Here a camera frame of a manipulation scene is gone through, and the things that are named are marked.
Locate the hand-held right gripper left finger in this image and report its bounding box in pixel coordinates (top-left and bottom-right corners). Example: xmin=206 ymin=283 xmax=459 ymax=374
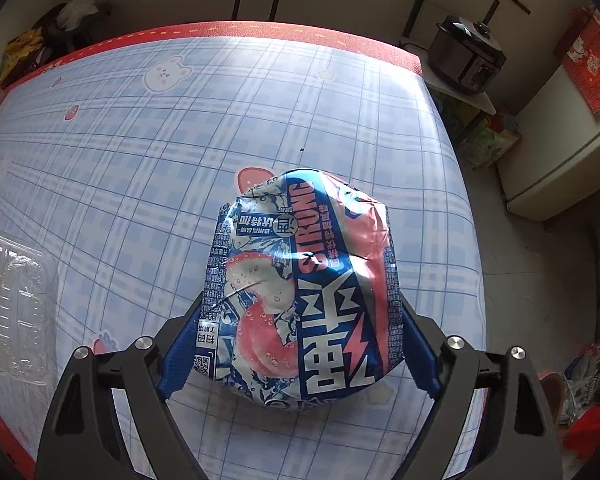
xmin=35 ymin=290 xmax=206 ymax=480

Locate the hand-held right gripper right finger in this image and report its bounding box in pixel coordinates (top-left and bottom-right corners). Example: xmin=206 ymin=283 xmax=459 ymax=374
xmin=402 ymin=301 xmax=566 ymax=480

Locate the crushed blue pink drink can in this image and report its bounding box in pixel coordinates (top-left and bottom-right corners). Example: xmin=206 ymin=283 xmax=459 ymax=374
xmin=200 ymin=167 xmax=406 ymax=411

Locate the pile of plastic bags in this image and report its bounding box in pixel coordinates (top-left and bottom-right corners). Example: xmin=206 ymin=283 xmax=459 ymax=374
xmin=564 ymin=344 xmax=600 ymax=441

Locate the clear plastic food container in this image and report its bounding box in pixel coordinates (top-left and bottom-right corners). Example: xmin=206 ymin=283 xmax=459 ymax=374
xmin=0 ymin=226 xmax=59 ymax=387

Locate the blue plaid tablecloth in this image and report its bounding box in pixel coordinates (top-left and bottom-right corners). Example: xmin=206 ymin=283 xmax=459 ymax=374
xmin=0 ymin=35 xmax=487 ymax=480

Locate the cream refrigerator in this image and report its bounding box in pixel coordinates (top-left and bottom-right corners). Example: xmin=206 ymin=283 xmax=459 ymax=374
xmin=496 ymin=50 xmax=600 ymax=222

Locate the white side table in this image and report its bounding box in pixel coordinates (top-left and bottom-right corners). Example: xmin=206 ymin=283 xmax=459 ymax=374
xmin=420 ymin=66 xmax=497 ymax=116

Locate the black electric pressure cooker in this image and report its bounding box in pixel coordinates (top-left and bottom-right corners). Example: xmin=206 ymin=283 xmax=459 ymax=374
xmin=426 ymin=14 xmax=509 ymax=96

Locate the red printed hanging cloth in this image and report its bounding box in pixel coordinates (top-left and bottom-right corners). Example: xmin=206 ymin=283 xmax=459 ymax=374
xmin=555 ymin=6 xmax=600 ymax=116

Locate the yellow snack bag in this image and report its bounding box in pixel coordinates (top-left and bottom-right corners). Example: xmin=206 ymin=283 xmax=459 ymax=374
xmin=0 ymin=29 xmax=46 ymax=87

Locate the dark cluttered chair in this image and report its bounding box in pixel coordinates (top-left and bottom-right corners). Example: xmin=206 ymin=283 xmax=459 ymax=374
xmin=34 ymin=2 xmax=114 ymax=55

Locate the white crumpled plastic bag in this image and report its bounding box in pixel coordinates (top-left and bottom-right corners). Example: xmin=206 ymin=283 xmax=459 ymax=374
xmin=59 ymin=0 xmax=99 ymax=29

